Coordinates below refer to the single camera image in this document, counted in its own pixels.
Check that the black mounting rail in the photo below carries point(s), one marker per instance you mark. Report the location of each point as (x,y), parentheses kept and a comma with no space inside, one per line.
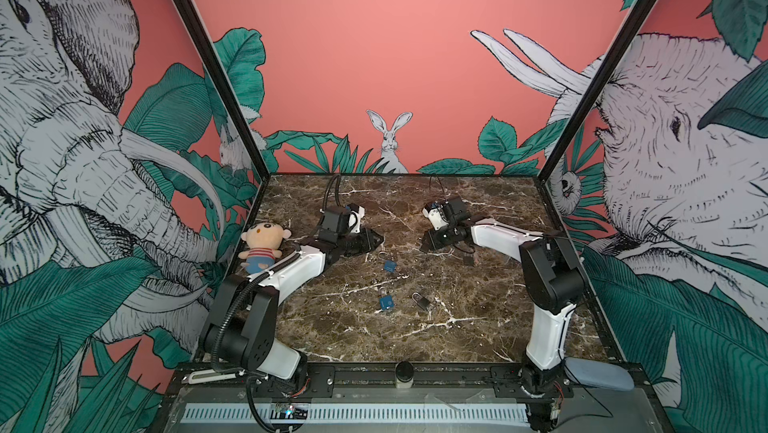
(505,380)

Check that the black knob on rail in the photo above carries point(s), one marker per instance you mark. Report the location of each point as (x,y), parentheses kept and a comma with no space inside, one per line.
(404,374)

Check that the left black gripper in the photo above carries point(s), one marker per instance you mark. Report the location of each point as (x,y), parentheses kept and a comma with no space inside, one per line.
(369,241)

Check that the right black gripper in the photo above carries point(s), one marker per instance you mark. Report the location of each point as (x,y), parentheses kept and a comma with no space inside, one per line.
(434,242)

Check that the blue padlock near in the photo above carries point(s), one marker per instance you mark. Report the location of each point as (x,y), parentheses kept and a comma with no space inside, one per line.
(386,300)

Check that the white clip tool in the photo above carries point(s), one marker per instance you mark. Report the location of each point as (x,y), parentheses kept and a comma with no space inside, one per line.
(205,376)

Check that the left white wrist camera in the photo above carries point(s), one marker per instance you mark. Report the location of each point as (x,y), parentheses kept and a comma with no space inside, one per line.
(357,212)

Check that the grey blue pad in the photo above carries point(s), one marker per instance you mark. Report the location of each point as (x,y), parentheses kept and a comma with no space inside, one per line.
(600,375)

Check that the blue padlock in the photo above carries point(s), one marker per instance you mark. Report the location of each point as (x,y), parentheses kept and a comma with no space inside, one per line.
(390,266)
(386,300)

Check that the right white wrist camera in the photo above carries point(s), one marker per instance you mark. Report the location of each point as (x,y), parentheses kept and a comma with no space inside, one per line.
(434,212)

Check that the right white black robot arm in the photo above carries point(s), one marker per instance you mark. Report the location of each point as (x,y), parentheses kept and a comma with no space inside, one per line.
(553,281)

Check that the blue padlock far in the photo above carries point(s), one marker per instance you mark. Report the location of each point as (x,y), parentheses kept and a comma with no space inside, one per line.
(390,266)

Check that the plush doll striped shirt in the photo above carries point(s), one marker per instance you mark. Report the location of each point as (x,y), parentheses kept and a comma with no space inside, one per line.
(263,243)

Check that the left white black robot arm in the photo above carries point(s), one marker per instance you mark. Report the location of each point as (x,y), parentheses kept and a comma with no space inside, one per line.
(240,331)

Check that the white vented strip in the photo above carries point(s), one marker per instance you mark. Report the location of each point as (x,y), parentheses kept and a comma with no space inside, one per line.
(357,413)

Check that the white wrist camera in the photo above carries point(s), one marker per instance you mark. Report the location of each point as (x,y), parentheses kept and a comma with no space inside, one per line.
(434,212)
(357,212)

